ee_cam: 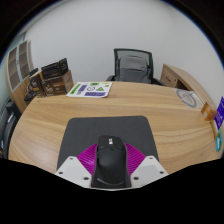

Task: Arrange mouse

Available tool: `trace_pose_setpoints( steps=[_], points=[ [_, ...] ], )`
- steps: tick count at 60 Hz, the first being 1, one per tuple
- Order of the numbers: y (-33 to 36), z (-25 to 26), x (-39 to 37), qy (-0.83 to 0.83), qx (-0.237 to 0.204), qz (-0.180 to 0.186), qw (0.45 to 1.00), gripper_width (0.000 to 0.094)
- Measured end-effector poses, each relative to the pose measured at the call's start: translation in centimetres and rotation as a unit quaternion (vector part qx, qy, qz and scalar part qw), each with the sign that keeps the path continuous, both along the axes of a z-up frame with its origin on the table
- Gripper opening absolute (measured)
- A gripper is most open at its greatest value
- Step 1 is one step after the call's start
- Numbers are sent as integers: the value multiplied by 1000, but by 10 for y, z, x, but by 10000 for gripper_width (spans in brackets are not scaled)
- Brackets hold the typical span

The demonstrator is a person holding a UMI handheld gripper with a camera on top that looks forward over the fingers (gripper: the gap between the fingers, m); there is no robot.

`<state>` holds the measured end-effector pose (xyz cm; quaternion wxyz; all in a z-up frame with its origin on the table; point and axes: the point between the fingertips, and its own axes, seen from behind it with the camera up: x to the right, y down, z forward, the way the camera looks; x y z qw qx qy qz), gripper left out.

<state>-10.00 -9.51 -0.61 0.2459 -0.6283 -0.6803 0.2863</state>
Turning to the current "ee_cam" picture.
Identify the wooden shelf unit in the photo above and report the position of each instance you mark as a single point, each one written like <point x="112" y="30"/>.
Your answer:
<point x="19" y="61"/>

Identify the wooden side desk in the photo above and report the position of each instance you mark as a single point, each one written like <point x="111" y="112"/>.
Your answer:
<point x="170" y="78"/>

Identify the black padded chair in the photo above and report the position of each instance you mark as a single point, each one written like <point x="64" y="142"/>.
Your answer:
<point x="8" y="128"/>

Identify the black mesh office chair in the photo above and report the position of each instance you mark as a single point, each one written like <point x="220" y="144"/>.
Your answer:
<point x="133" y="52"/>

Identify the white sticker sheet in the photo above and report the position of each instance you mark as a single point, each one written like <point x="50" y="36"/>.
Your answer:
<point x="89" y="90"/>

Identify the purple card package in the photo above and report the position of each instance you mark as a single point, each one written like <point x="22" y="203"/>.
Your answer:
<point x="220" y="113"/>

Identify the dark printed box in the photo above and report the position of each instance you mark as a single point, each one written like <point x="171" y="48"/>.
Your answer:
<point x="36" y="85"/>

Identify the brown cardboard carton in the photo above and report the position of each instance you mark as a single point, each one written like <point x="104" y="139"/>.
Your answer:
<point x="58" y="85"/>

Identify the grey backpack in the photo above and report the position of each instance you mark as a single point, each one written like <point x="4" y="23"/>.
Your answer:
<point x="133" y="69"/>

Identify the dark grey mouse pad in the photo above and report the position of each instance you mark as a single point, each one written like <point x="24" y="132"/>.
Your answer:
<point x="106" y="128"/>

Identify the wide black box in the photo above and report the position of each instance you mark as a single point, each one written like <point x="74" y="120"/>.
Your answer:
<point x="50" y="70"/>

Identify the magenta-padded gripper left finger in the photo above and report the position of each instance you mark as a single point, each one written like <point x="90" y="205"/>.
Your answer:
<point x="78" y="166"/>

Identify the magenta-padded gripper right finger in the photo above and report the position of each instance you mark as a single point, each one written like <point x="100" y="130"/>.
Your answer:
<point x="143" y="166"/>

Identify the dark grey computer mouse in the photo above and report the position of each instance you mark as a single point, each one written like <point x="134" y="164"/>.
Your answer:
<point x="111" y="163"/>

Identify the narrow black box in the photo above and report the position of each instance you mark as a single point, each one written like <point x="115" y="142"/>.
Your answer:
<point x="63" y="66"/>

